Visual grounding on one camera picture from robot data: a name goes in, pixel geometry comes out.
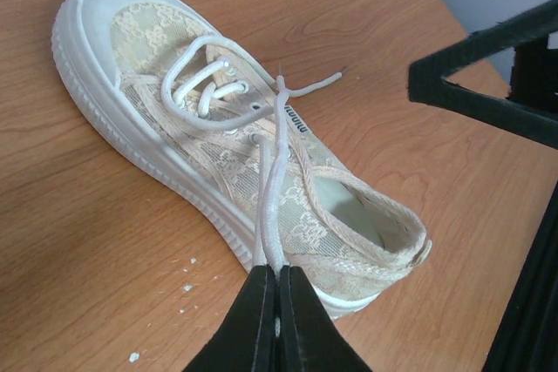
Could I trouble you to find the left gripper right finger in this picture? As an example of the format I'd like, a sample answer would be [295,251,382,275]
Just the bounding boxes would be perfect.
[274,266,369,372]

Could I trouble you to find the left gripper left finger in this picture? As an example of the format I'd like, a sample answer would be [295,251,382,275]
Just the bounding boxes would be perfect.
[185,266,276,372]

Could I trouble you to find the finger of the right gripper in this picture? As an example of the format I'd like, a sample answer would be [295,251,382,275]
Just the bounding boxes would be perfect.
[408,0,557,148]
[483,193,557,371]

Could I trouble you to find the white shoelace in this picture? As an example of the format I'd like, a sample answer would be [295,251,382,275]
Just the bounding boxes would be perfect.
[160,34,344,274]

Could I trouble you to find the cream white lace sneaker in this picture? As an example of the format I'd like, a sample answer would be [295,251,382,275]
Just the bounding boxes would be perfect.
[51,0,432,318]

